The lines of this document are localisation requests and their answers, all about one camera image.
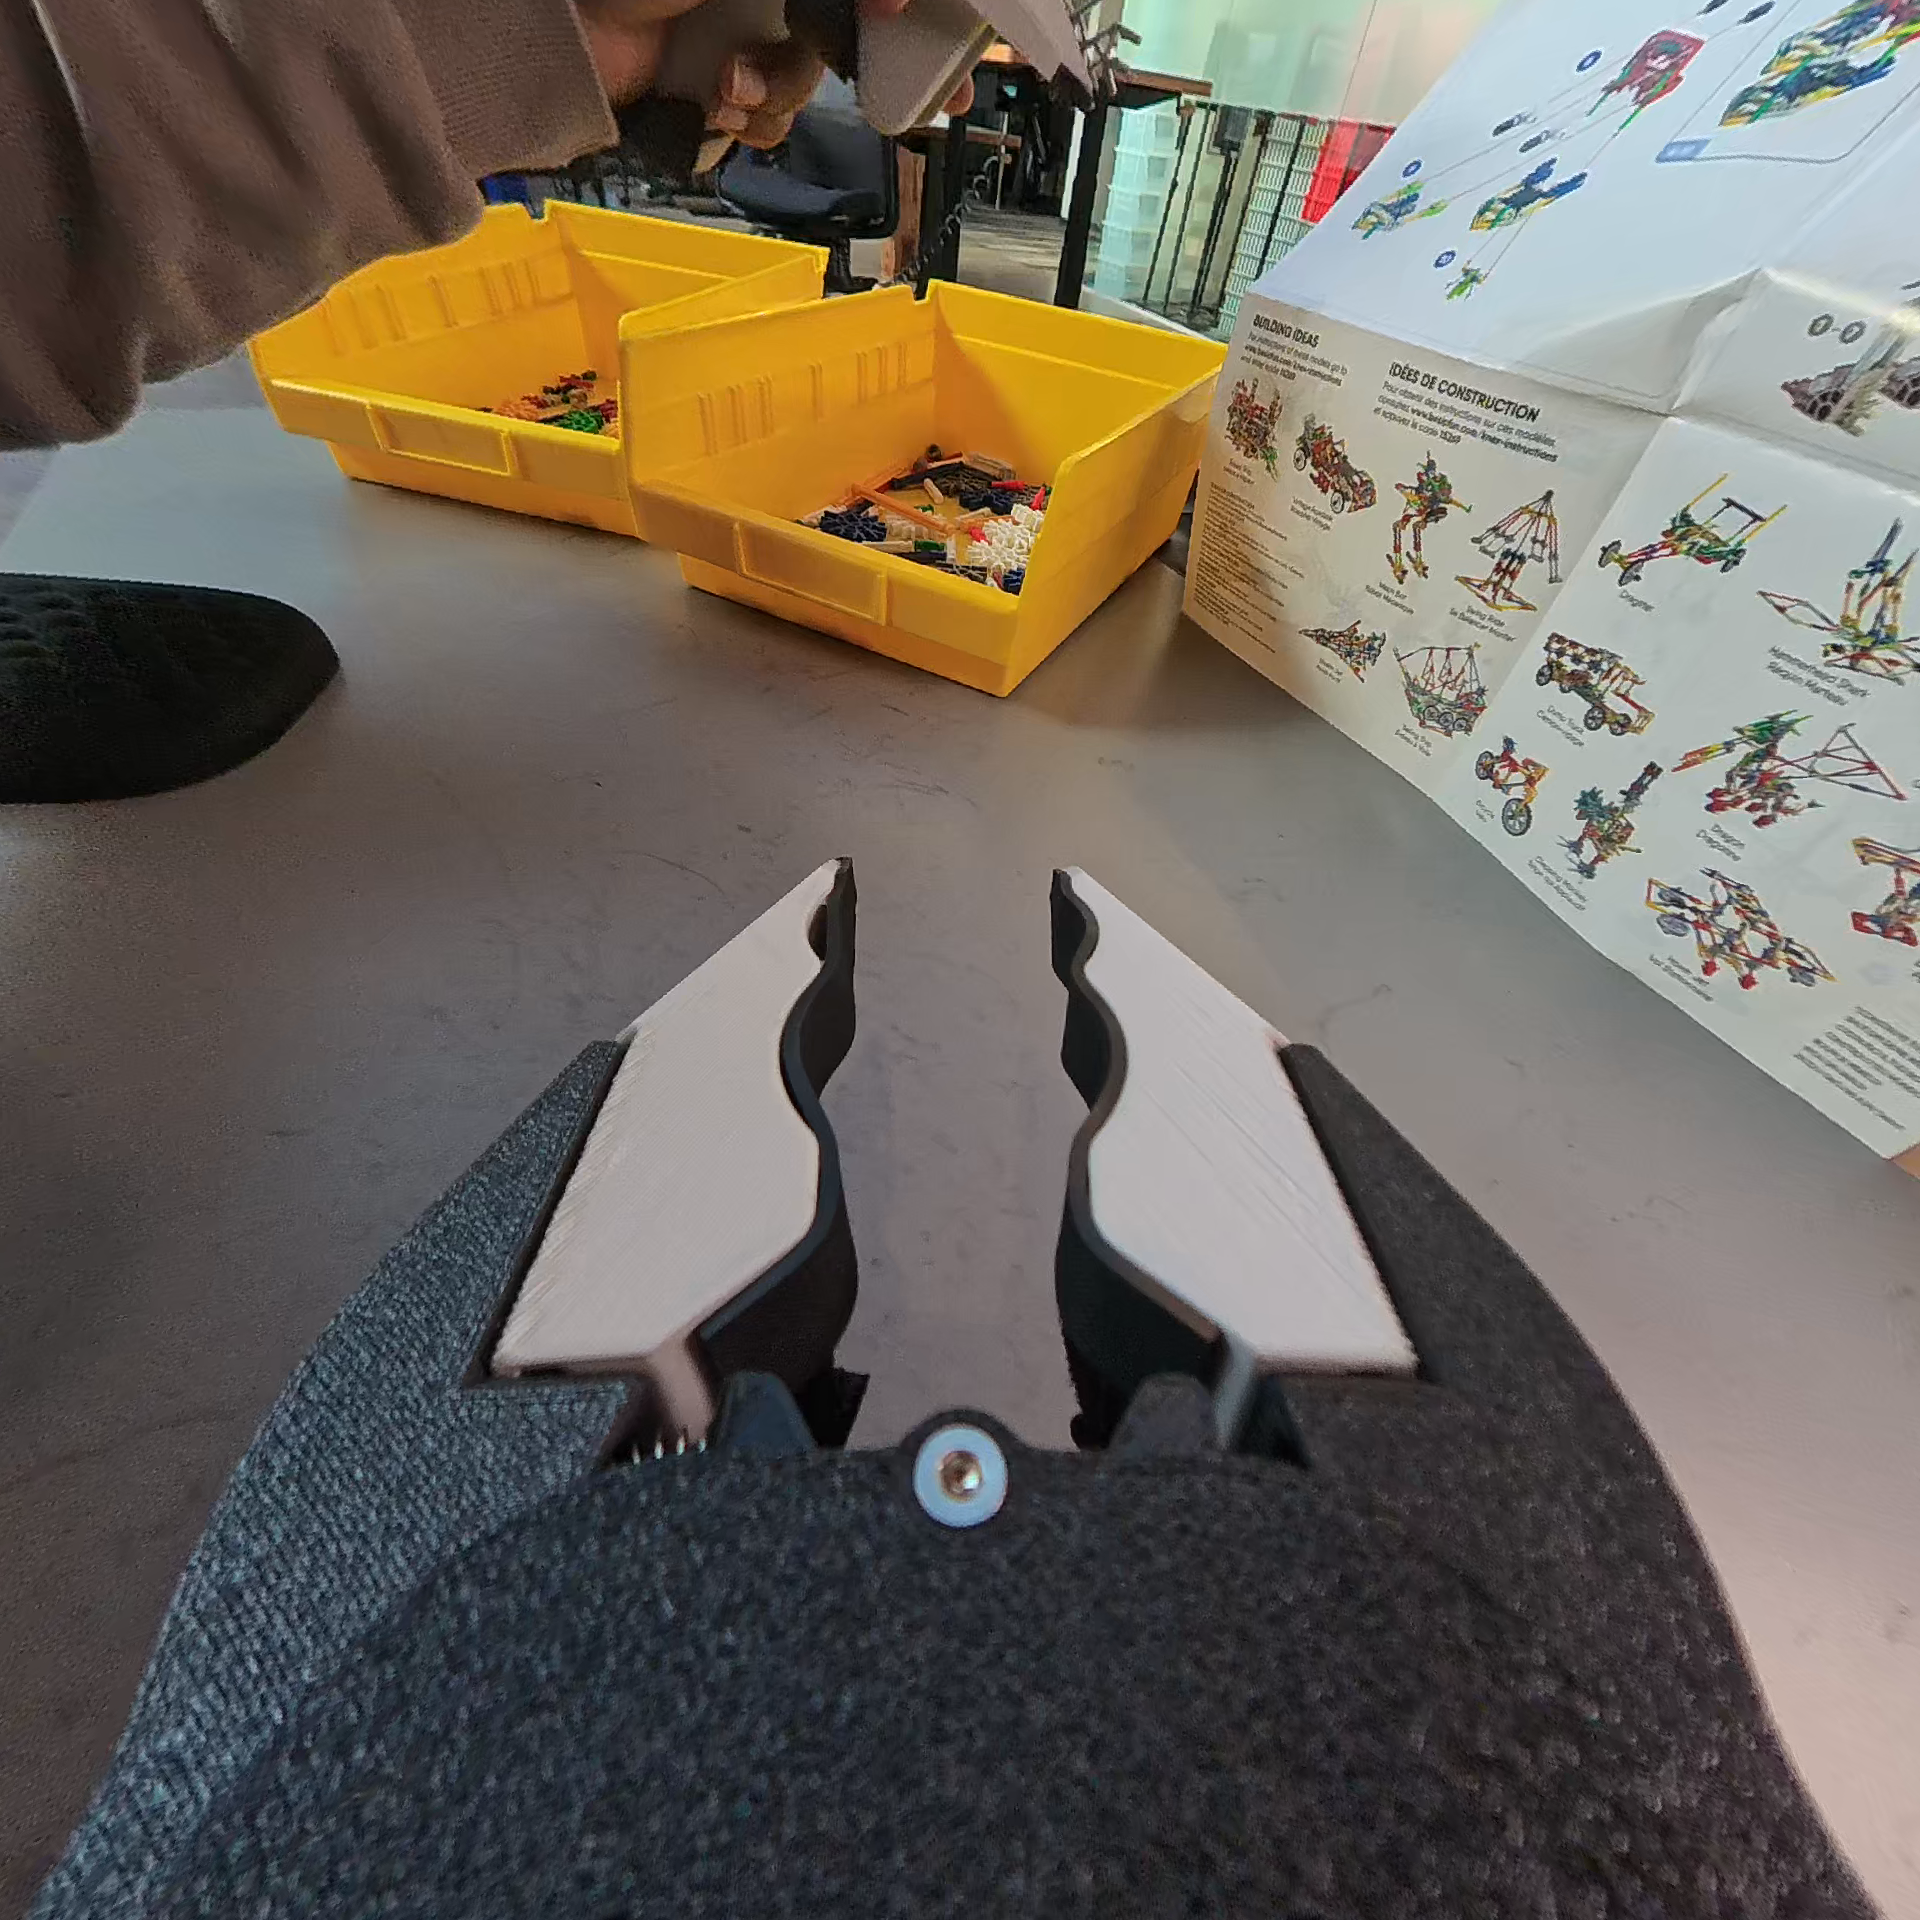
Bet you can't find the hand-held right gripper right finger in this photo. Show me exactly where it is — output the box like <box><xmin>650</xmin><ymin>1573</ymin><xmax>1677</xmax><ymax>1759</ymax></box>
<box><xmin>1052</xmin><ymin>870</ymin><xmax>1418</xmax><ymax>1453</ymax></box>

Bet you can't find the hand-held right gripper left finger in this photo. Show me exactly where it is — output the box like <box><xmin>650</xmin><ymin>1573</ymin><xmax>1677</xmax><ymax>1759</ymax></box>
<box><xmin>494</xmin><ymin>859</ymin><xmax>858</xmax><ymax>1453</ymax></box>

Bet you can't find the yellow plastic bin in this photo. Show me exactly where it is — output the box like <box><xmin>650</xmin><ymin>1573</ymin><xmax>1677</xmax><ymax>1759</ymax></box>
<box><xmin>620</xmin><ymin>279</ymin><xmax>1230</xmax><ymax>695</ymax></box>
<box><xmin>248</xmin><ymin>199</ymin><xmax>828</xmax><ymax>540</ymax></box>

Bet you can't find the pile of colourful building pieces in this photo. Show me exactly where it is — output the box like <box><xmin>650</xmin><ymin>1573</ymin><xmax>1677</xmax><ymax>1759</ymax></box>
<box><xmin>485</xmin><ymin>370</ymin><xmax>620</xmax><ymax>437</ymax></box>
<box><xmin>792</xmin><ymin>445</ymin><xmax>1052</xmax><ymax>594</ymax></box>

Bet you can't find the person's left forearm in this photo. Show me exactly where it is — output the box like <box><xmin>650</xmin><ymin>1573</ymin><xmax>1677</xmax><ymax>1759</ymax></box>
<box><xmin>0</xmin><ymin>0</ymin><xmax>626</xmax><ymax>452</ymax></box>

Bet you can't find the grey desk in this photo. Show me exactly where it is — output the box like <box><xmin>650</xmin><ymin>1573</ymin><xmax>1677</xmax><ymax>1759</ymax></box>
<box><xmin>0</xmin><ymin>279</ymin><xmax>1920</xmax><ymax>1920</ymax></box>

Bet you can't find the person's left hand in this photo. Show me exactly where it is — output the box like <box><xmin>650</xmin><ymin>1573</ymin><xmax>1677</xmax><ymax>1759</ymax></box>
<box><xmin>575</xmin><ymin>0</ymin><xmax>786</xmax><ymax>152</ymax></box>

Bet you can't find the black office chair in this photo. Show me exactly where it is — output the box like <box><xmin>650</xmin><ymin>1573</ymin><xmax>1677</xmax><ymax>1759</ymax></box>
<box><xmin>718</xmin><ymin>111</ymin><xmax>905</xmax><ymax>286</ymax></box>

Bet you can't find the wooden table with black legs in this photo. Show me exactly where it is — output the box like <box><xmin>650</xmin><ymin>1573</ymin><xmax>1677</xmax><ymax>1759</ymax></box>
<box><xmin>900</xmin><ymin>44</ymin><xmax>1194</xmax><ymax>308</ymax></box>

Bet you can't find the stack of clear storage boxes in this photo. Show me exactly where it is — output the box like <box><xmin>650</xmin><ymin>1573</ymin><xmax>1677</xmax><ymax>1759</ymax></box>
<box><xmin>1096</xmin><ymin>104</ymin><xmax>1321</xmax><ymax>324</ymax></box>

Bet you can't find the folded building instruction booklet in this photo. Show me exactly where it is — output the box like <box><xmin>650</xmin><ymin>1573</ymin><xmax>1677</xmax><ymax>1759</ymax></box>
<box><xmin>1179</xmin><ymin>0</ymin><xmax>1920</xmax><ymax>1163</ymax></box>

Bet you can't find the black wrist rest pad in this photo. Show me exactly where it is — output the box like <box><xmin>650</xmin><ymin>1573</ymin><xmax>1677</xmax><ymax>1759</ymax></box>
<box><xmin>0</xmin><ymin>577</ymin><xmax>345</xmax><ymax>802</ymax></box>

